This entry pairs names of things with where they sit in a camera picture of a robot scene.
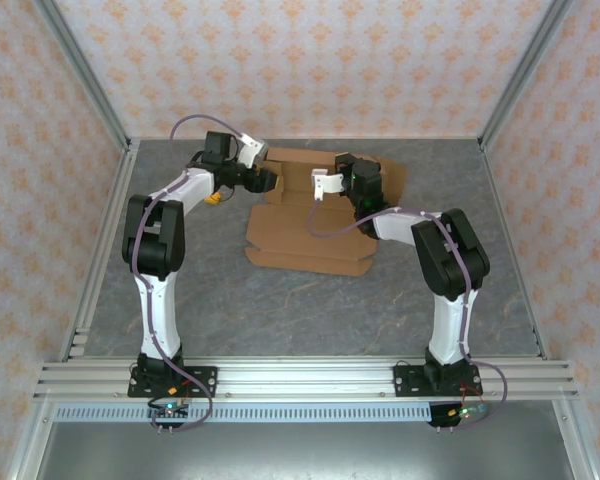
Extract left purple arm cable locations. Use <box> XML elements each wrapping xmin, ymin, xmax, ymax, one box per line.
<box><xmin>129</xmin><ymin>113</ymin><xmax>255</xmax><ymax>432</ymax></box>

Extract aluminium cross beam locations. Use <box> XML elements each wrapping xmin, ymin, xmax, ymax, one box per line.
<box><xmin>33</xmin><ymin>357</ymin><xmax>579</xmax><ymax>401</ymax></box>

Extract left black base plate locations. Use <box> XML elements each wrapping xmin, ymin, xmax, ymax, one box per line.
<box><xmin>127</xmin><ymin>366</ymin><xmax>219</xmax><ymax>399</ymax></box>

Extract right aluminium frame post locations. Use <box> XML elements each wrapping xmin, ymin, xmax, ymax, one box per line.
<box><xmin>478</xmin><ymin>0</ymin><xmax>575</xmax><ymax>150</ymax></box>

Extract left controller board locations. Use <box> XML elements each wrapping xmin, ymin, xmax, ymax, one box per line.
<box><xmin>147</xmin><ymin>398</ymin><xmax>191</xmax><ymax>431</ymax></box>

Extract left aluminium frame post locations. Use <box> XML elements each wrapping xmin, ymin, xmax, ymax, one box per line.
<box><xmin>34</xmin><ymin>0</ymin><xmax>134</xmax><ymax>150</ymax></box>

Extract right controller board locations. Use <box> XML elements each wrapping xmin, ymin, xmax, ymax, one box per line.
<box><xmin>429</xmin><ymin>399</ymin><xmax>492</xmax><ymax>430</ymax></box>

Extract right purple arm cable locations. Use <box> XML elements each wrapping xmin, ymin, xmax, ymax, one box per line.
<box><xmin>307</xmin><ymin>197</ymin><xmax>510</xmax><ymax>430</ymax></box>

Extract brown cardboard box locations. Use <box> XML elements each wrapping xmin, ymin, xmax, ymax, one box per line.
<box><xmin>244</xmin><ymin>146</ymin><xmax>410</xmax><ymax>278</ymax></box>

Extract left aluminium side rail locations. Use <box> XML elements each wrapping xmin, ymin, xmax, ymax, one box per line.
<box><xmin>62</xmin><ymin>139</ymin><xmax>141</xmax><ymax>360</ymax></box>

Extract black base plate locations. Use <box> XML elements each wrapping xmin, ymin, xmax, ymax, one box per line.
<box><xmin>127</xmin><ymin>366</ymin><xmax>219</xmax><ymax>399</ymax></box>
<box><xmin>393</xmin><ymin>363</ymin><xmax>482</xmax><ymax>399</ymax></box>

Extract grey metal panel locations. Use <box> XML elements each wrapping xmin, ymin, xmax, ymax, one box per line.
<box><xmin>34</xmin><ymin>422</ymin><xmax>576</xmax><ymax>480</ymax></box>

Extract aluminium side rail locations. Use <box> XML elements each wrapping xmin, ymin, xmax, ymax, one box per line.
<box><xmin>62</xmin><ymin>139</ymin><xmax>141</xmax><ymax>360</ymax></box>
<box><xmin>479</xmin><ymin>139</ymin><xmax>550</xmax><ymax>361</ymax></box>

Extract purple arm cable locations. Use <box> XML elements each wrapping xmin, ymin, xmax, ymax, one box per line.
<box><xmin>307</xmin><ymin>197</ymin><xmax>510</xmax><ymax>430</ymax></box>
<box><xmin>129</xmin><ymin>113</ymin><xmax>255</xmax><ymax>432</ymax></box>

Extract slotted grey cable duct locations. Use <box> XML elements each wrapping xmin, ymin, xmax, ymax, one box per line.
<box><xmin>54</xmin><ymin>403</ymin><xmax>491</xmax><ymax>424</ymax></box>

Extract aluminium frame post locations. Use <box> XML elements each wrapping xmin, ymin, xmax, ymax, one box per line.
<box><xmin>478</xmin><ymin>0</ymin><xmax>575</xmax><ymax>150</ymax></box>
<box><xmin>34</xmin><ymin>0</ymin><xmax>134</xmax><ymax>150</ymax></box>

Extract controller board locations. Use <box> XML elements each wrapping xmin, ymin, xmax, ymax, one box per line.
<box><xmin>429</xmin><ymin>399</ymin><xmax>492</xmax><ymax>430</ymax></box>
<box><xmin>147</xmin><ymin>398</ymin><xmax>191</xmax><ymax>431</ymax></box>

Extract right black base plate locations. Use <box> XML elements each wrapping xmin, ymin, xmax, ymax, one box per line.
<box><xmin>393</xmin><ymin>363</ymin><xmax>482</xmax><ymax>399</ymax></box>

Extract right aluminium side rail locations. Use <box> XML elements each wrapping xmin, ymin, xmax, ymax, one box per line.
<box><xmin>479</xmin><ymin>139</ymin><xmax>550</xmax><ymax>361</ymax></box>

